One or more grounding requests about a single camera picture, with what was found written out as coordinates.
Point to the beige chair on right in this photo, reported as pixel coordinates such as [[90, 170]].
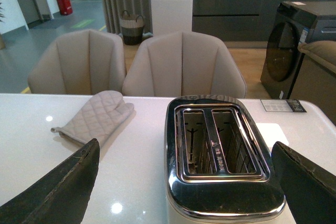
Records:
[[183, 63]]

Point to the grey kitchen cabinet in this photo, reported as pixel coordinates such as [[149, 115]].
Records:
[[236, 20]]

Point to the dark info card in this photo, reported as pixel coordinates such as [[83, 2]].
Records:
[[273, 105]]

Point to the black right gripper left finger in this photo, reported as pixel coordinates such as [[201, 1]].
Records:
[[62, 195]]

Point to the beige chair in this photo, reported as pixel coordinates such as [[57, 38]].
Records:
[[183, 63], [80, 62]]

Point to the woven basket with handles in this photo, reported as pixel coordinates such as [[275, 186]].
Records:
[[132, 26]]

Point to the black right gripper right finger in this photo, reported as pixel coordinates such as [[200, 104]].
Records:
[[309, 189]]

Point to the beige quilted oven mitt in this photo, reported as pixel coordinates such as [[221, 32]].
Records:
[[100, 116]]

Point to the dark washing machine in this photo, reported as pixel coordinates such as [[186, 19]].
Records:
[[295, 23]]

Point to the chrome and cream toaster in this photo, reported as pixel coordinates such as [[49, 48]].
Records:
[[217, 166]]

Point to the beige chair on left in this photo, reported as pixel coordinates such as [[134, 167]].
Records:
[[80, 62]]

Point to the white pillar cabinet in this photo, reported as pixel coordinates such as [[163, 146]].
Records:
[[169, 16]]

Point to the beige cushioned seat edge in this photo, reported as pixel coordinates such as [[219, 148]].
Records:
[[315, 81]]

